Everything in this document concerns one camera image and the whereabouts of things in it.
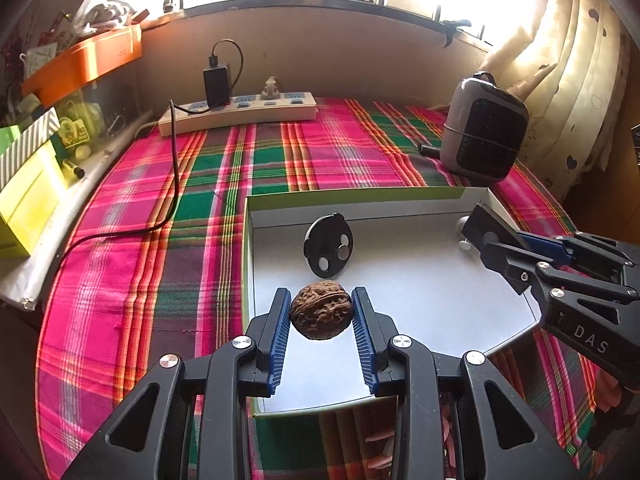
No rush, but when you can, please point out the brown walnut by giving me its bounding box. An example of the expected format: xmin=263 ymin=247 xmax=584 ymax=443
xmin=288 ymin=280 xmax=354 ymax=340

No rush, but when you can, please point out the black round disc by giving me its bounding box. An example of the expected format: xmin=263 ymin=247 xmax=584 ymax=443
xmin=303 ymin=212 xmax=354 ymax=280

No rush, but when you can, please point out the green white cardboard box tray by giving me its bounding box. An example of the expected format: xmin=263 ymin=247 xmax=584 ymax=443
xmin=241 ymin=185 xmax=544 ymax=418

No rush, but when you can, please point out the grey portable heater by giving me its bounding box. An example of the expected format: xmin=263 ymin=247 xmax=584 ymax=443
xmin=439 ymin=72 xmax=529 ymax=182

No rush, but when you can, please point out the plaid bed cover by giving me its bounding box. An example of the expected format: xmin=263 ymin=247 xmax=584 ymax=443
xmin=36 ymin=99 xmax=605 ymax=479

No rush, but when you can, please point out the cream heart curtain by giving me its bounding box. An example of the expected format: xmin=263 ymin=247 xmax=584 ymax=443
xmin=480 ymin=0 xmax=631 ymax=200

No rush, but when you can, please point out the beige power strip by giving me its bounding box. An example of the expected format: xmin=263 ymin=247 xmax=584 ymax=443
xmin=175 ymin=92 xmax=317 ymax=134

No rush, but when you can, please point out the white plug on strip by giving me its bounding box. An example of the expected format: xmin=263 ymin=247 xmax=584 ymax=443
xmin=260 ymin=76 xmax=281 ymax=101

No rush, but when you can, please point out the black charger adapter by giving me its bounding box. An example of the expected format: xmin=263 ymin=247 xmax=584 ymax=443
xmin=203 ymin=64 xmax=231 ymax=108

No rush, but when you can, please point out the yellow green box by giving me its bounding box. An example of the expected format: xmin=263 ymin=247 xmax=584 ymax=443
xmin=1 ymin=141 xmax=67 ymax=259

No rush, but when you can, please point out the green striped gift box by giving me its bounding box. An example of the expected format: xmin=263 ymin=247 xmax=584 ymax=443
xmin=1 ymin=107 xmax=65 ymax=195

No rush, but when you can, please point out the orange storage tray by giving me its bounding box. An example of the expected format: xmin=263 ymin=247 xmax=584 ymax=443
xmin=21 ymin=25 xmax=142 ymax=107

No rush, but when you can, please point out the black charger cable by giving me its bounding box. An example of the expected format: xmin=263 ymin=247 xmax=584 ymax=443
xmin=46 ymin=38 xmax=245 ymax=281

